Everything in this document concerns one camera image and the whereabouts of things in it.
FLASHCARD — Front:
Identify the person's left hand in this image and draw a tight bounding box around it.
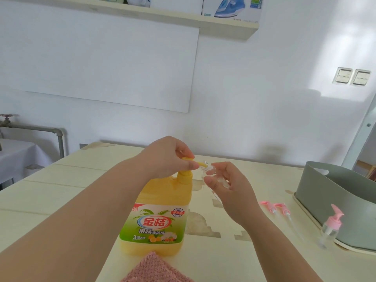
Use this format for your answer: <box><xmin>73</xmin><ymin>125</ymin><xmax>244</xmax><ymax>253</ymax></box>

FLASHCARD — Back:
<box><xmin>137</xmin><ymin>136</ymin><xmax>201</xmax><ymax>181</ymax></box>

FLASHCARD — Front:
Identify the person's right hand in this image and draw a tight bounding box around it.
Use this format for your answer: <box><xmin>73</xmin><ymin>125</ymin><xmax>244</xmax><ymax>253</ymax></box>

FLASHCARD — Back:
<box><xmin>203</xmin><ymin>161</ymin><xmax>260</xmax><ymax>230</ymax></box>

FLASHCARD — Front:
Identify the yellow detergent jug with pump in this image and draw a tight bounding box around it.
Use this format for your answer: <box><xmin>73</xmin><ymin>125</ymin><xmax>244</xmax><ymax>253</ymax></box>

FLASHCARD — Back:
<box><xmin>119</xmin><ymin>156</ymin><xmax>209</xmax><ymax>257</ymax></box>

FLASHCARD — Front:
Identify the grey-green plastic basket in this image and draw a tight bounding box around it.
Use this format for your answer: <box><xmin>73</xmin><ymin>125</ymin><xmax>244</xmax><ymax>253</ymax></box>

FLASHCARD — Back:
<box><xmin>295</xmin><ymin>161</ymin><xmax>376</xmax><ymax>251</ymax></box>

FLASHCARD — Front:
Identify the pink pump dispenser head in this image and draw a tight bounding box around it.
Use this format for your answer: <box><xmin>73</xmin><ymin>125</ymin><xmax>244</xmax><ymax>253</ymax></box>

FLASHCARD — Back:
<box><xmin>260</xmin><ymin>201</ymin><xmax>278</xmax><ymax>215</ymax></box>
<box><xmin>323</xmin><ymin>204</ymin><xmax>345</xmax><ymax>232</ymax></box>
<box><xmin>273</xmin><ymin>202</ymin><xmax>291</xmax><ymax>216</ymax></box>

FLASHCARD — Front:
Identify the pink textured cloth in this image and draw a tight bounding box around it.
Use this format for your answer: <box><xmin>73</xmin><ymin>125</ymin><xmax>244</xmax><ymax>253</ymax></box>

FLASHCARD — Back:
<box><xmin>120</xmin><ymin>251</ymin><xmax>194</xmax><ymax>282</ymax></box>

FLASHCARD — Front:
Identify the person's left forearm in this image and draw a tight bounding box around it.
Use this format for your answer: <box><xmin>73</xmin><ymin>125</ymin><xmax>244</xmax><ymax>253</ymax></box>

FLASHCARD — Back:
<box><xmin>0</xmin><ymin>157</ymin><xmax>147</xmax><ymax>282</ymax></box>

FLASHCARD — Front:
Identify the person's right forearm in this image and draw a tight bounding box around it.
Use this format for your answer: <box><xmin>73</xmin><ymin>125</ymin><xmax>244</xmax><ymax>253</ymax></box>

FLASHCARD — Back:
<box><xmin>244</xmin><ymin>214</ymin><xmax>324</xmax><ymax>282</ymax></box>

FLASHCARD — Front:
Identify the white iron packaging box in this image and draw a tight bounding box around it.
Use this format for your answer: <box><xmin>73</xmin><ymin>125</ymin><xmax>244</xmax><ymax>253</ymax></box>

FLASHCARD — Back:
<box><xmin>201</xmin><ymin>0</ymin><xmax>264</xmax><ymax>25</ymax></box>

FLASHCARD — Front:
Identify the grey metal pipe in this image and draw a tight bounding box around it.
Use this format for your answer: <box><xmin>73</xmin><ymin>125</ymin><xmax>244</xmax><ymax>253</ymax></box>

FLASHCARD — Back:
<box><xmin>0</xmin><ymin>123</ymin><xmax>65</xmax><ymax>158</ymax></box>

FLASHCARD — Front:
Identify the white tablecloth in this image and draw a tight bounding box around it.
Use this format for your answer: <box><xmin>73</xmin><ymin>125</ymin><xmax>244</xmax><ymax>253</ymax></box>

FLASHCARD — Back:
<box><xmin>0</xmin><ymin>139</ymin><xmax>53</xmax><ymax>185</ymax></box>

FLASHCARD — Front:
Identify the white rounded shelf item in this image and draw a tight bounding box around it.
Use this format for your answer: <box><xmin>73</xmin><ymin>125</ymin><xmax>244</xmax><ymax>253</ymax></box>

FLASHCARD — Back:
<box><xmin>123</xmin><ymin>0</ymin><xmax>152</xmax><ymax>8</ymax></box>

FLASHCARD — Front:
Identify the white wall board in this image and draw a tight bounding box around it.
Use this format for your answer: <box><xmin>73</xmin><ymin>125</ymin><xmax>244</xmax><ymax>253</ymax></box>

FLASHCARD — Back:
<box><xmin>0</xmin><ymin>2</ymin><xmax>200</xmax><ymax>114</ymax></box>

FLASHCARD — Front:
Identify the white door frame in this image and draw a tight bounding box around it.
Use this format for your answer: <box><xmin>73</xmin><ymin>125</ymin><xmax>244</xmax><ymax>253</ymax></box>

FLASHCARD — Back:
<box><xmin>342</xmin><ymin>94</ymin><xmax>376</xmax><ymax>171</ymax></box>

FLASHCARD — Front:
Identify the white wall switch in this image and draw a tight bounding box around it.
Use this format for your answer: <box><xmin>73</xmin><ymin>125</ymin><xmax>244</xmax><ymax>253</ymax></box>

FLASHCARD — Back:
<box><xmin>332</xmin><ymin>67</ymin><xmax>354</xmax><ymax>85</ymax></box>
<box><xmin>351</xmin><ymin>69</ymin><xmax>372</xmax><ymax>87</ymax></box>

